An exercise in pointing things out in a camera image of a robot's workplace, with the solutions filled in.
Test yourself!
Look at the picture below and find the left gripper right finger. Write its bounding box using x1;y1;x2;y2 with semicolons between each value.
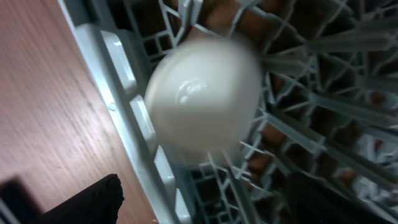
285;172;390;224

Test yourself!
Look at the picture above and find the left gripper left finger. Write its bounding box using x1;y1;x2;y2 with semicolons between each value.
35;174;124;224

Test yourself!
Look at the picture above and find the white cup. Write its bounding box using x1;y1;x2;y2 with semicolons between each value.
144;37;262;152

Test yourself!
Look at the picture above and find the grey plastic dish rack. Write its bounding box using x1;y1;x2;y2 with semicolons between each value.
60;0;397;223

